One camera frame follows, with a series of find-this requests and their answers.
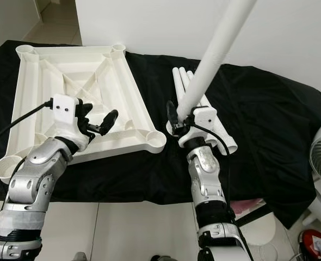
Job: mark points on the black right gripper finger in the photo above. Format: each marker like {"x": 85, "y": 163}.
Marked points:
{"x": 173, "y": 117}

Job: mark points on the white plastic ribbed table top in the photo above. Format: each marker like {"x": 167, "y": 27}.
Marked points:
{"x": 43, "y": 87}

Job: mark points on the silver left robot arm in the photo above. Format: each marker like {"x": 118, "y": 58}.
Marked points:
{"x": 41, "y": 185}

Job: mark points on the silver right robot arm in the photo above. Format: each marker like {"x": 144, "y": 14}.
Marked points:
{"x": 207, "y": 179}

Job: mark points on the black table cloth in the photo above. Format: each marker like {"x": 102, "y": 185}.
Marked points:
{"x": 280, "y": 141}

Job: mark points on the pink flat sheet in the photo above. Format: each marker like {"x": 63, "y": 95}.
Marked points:
{"x": 246, "y": 206}

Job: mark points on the dark robot right foot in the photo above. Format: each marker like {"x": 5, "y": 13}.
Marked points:
{"x": 163, "y": 258}

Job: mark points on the grey robot left foot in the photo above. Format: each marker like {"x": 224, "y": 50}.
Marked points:
{"x": 80, "y": 258}

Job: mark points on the red round device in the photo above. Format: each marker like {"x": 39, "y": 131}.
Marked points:
{"x": 315, "y": 244}

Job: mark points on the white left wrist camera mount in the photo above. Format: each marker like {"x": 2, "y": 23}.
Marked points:
{"x": 65, "y": 109}

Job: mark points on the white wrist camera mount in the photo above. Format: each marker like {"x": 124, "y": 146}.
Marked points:
{"x": 204, "y": 119}
{"x": 65, "y": 109}

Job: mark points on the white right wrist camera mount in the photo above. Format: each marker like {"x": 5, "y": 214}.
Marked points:
{"x": 204, "y": 119}

